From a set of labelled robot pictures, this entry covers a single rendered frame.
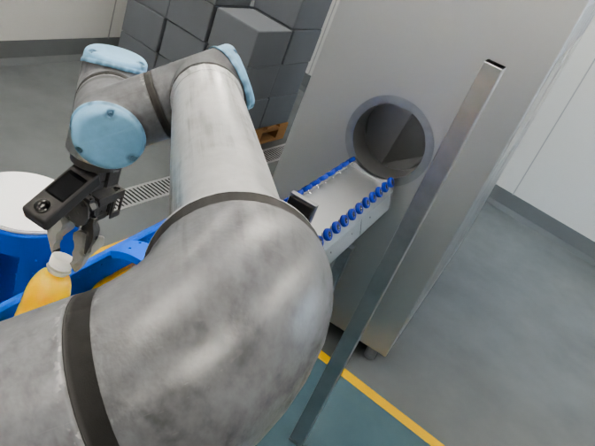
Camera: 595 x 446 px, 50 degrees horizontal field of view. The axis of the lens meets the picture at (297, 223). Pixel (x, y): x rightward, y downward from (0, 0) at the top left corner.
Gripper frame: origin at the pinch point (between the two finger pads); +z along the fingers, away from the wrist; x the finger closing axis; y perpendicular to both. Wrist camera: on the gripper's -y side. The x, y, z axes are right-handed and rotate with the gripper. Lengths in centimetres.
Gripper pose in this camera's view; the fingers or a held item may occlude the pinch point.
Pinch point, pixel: (63, 259)
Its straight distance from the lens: 114.4
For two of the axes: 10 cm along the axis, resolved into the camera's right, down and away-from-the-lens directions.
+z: -3.4, 8.1, 4.8
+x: -8.3, -5.0, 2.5
